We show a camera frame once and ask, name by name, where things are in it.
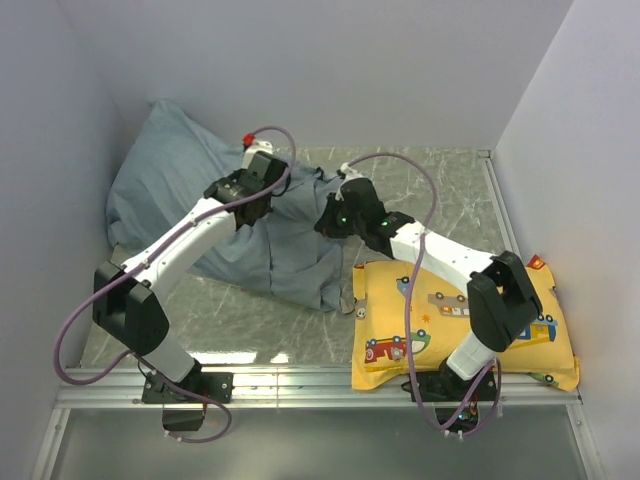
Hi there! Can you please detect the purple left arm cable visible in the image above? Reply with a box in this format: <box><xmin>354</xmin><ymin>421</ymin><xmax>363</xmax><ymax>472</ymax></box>
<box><xmin>52</xmin><ymin>125</ymin><xmax>297</xmax><ymax>386</ymax></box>

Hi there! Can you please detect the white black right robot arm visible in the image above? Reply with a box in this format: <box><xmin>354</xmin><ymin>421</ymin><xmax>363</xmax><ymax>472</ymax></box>
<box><xmin>315</xmin><ymin>175</ymin><xmax>543</xmax><ymax>400</ymax></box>

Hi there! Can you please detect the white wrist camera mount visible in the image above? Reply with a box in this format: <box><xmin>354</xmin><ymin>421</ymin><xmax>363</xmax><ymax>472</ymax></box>
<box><xmin>242</xmin><ymin>133</ymin><xmax>273</xmax><ymax>168</ymax></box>
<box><xmin>335</xmin><ymin>162</ymin><xmax>363</xmax><ymax>201</ymax></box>

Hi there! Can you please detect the aluminium front mounting rail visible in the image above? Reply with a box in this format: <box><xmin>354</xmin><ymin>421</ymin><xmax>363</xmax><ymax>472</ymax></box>
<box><xmin>54</xmin><ymin>364</ymin><xmax>582</xmax><ymax>410</ymax></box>

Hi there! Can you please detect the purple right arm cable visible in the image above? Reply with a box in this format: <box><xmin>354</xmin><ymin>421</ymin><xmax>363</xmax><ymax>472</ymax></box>
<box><xmin>344</xmin><ymin>153</ymin><xmax>502</xmax><ymax>437</ymax></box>

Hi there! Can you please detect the yellow cartoon vehicle pillow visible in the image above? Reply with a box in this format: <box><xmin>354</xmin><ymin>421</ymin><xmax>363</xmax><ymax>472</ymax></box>
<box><xmin>351</xmin><ymin>256</ymin><xmax>580</xmax><ymax>391</ymax></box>

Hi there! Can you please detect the aluminium table edge rail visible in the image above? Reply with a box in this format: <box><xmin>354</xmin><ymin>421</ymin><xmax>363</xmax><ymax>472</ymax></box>
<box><xmin>477</xmin><ymin>150</ymin><xmax>521</xmax><ymax>256</ymax></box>

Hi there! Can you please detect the black left controller box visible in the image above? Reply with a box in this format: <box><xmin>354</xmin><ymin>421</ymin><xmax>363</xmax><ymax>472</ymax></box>
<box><xmin>161</xmin><ymin>409</ymin><xmax>206</xmax><ymax>433</ymax></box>

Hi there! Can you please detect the black controller box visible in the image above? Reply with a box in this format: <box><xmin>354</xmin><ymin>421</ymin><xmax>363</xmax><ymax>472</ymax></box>
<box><xmin>161</xmin><ymin>409</ymin><xmax>206</xmax><ymax>433</ymax></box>
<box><xmin>434</xmin><ymin>407</ymin><xmax>480</xmax><ymax>434</ymax></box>

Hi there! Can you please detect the blue patterned pillowcase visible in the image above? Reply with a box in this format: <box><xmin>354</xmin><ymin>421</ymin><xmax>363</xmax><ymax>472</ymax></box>
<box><xmin>105</xmin><ymin>100</ymin><xmax>343</xmax><ymax>311</ymax></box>

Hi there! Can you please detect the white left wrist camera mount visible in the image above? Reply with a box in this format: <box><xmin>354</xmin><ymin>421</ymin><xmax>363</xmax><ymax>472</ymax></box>
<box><xmin>242</xmin><ymin>133</ymin><xmax>273</xmax><ymax>168</ymax></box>

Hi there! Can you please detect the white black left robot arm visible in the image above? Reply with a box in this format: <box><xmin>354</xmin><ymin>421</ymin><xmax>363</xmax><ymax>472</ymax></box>
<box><xmin>92</xmin><ymin>140</ymin><xmax>288</xmax><ymax>402</ymax></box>

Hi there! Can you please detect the black right controller box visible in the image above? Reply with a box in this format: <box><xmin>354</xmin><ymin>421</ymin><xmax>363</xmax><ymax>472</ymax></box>
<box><xmin>434</xmin><ymin>407</ymin><xmax>480</xmax><ymax>434</ymax></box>

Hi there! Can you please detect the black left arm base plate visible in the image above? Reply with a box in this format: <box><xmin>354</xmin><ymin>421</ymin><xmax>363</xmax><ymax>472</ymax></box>
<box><xmin>141</xmin><ymin>372</ymin><xmax>234</xmax><ymax>404</ymax></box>

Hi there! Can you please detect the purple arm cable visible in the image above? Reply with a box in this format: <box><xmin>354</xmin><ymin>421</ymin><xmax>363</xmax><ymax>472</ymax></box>
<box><xmin>52</xmin><ymin>125</ymin><xmax>297</xmax><ymax>386</ymax></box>
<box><xmin>344</xmin><ymin>153</ymin><xmax>502</xmax><ymax>437</ymax></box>

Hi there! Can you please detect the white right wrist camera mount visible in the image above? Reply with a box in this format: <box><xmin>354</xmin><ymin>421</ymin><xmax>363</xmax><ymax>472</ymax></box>
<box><xmin>335</xmin><ymin>162</ymin><xmax>363</xmax><ymax>201</ymax></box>

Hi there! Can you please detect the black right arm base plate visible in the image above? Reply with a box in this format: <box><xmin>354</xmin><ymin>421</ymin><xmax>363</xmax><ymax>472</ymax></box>
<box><xmin>416</xmin><ymin>371</ymin><xmax>498</xmax><ymax>403</ymax></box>

